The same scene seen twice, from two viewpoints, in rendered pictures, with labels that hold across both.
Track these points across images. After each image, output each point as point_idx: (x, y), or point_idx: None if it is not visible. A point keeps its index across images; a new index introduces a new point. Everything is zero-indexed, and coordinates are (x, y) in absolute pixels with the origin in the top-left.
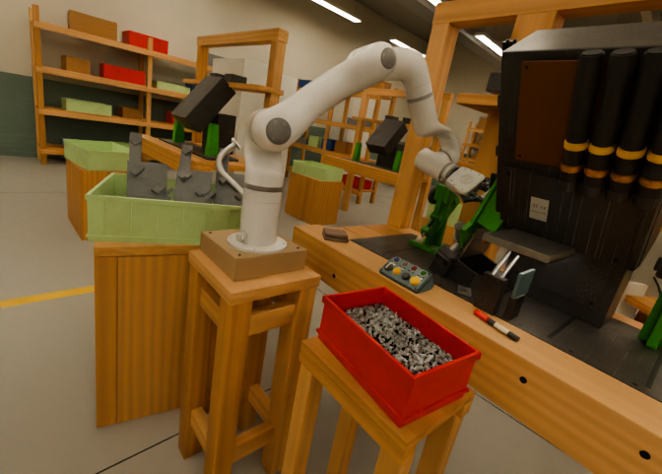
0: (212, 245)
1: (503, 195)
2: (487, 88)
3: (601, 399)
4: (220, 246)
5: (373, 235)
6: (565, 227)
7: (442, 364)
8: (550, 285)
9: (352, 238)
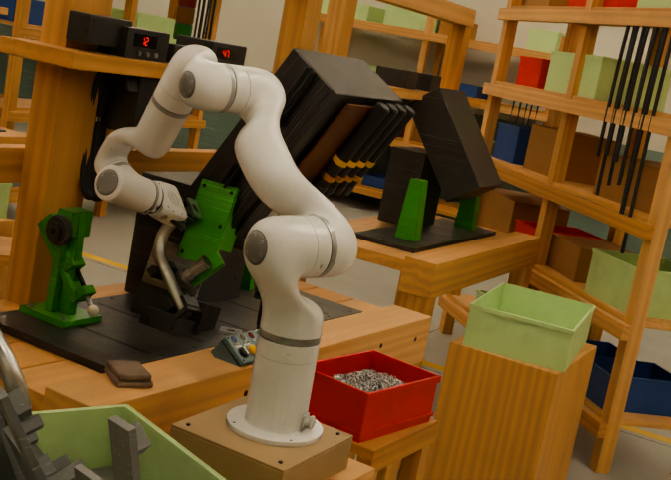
0: (310, 465)
1: (256, 211)
2: (88, 39)
3: (366, 332)
4: (327, 449)
5: (17, 352)
6: None
7: (381, 374)
8: (211, 280)
9: (75, 372)
